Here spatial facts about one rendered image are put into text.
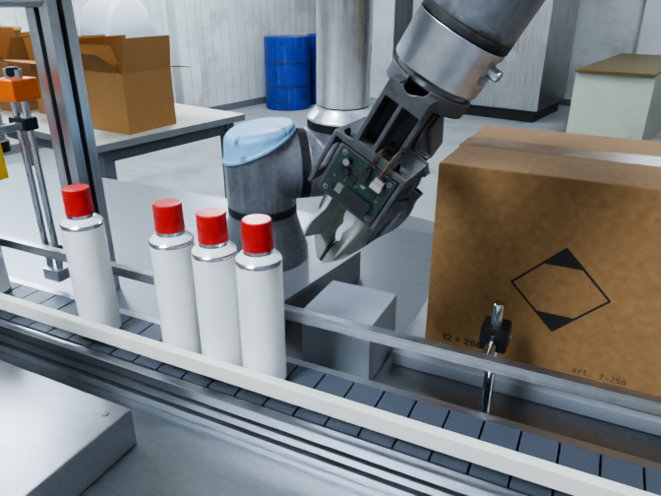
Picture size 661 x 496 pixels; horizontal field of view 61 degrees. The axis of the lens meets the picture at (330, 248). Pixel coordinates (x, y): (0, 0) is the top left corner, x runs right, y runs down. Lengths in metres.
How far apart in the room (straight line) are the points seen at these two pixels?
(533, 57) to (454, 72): 6.40
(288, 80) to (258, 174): 6.34
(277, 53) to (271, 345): 6.64
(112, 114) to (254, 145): 1.72
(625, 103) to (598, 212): 5.27
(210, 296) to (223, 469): 0.19
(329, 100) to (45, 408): 0.57
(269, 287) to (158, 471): 0.23
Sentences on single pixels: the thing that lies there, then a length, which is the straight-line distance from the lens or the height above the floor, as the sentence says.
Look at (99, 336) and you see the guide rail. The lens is 0.78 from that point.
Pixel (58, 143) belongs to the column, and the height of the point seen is 1.09.
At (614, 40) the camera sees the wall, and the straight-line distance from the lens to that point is 8.08.
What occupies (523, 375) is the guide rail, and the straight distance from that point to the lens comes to 0.61.
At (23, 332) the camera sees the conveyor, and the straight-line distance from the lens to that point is 0.89.
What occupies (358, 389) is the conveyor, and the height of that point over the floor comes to 0.88.
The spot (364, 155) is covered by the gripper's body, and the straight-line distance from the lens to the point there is 0.45.
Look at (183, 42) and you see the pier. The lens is 6.77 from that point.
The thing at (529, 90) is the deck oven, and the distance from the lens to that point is 6.87.
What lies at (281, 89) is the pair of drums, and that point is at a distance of 7.23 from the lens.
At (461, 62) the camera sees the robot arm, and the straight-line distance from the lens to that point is 0.43.
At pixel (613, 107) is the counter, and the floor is 0.37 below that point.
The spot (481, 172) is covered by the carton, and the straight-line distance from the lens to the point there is 0.68.
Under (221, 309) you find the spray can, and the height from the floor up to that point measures 0.98.
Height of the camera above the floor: 1.30
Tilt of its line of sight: 24 degrees down
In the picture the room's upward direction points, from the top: straight up
